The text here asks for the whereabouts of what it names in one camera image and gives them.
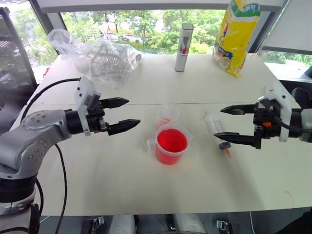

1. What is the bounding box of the dark grey rounded object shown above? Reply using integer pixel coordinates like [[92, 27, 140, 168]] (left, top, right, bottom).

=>
[[291, 87, 312, 109]]

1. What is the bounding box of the silver metal latch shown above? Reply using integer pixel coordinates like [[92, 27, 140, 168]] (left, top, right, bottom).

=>
[[82, 215, 106, 234], [215, 218, 233, 234]]

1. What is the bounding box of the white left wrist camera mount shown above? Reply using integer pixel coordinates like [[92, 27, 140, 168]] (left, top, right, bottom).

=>
[[74, 76, 101, 137]]

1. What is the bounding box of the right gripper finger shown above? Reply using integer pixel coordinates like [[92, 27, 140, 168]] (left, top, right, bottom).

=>
[[220, 103, 256, 116], [213, 132, 256, 148]]

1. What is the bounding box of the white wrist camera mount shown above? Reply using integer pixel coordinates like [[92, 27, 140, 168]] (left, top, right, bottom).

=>
[[257, 80, 292, 143], [74, 76, 101, 137]]

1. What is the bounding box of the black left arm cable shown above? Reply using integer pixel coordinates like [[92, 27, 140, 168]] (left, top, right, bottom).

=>
[[21, 77, 82, 234]]

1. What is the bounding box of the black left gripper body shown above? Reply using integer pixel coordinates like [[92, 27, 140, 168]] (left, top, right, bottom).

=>
[[85, 94, 109, 134]]

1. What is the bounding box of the measuring cup with red liquid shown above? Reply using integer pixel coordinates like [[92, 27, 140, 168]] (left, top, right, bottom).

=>
[[146, 123, 195, 166]]

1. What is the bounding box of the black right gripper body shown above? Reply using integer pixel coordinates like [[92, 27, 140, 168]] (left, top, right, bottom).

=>
[[253, 99, 281, 150]]

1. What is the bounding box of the small clear plastic cup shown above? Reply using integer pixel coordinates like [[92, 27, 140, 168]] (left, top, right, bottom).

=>
[[156, 104, 180, 130]]

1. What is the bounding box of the clear crumpled plastic bag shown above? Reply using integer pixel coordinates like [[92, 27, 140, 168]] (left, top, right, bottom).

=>
[[45, 28, 143, 90]]

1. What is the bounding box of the thin white cable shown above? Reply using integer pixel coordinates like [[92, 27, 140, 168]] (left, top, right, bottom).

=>
[[248, 210, 256, 234]]

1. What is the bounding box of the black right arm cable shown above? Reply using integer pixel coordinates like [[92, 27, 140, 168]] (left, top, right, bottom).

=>
[[273, 115, 312, 134]]

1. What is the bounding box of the grey wire basket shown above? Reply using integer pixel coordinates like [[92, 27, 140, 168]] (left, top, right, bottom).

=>
[[88, 40, 130, 89]]

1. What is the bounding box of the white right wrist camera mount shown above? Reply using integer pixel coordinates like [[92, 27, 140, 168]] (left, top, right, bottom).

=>
[[257, 80, 292, 143]]

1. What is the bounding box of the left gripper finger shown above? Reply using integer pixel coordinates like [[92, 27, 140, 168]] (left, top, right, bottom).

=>
[[99, 97, 130, 109], [106, 119, 141, 136]]

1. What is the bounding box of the black metal rack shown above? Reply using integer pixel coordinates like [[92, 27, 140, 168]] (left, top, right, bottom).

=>
[[0, 6, 38, 98]]

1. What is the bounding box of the yellow printed packet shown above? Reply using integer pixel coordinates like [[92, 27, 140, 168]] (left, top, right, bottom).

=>
[[212, 0, 263, 79]]

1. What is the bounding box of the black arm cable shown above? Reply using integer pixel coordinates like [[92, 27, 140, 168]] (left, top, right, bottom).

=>
[[21, 77, 82, 234], [273, 115, 312, 134]]

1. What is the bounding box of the white cylindrical tube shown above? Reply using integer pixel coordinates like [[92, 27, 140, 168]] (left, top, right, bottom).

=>
[[175, 23, 195, 73]]

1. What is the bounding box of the clear syringe with orange tip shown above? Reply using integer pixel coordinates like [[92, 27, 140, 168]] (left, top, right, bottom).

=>
[[202, 110, 233, 159]]

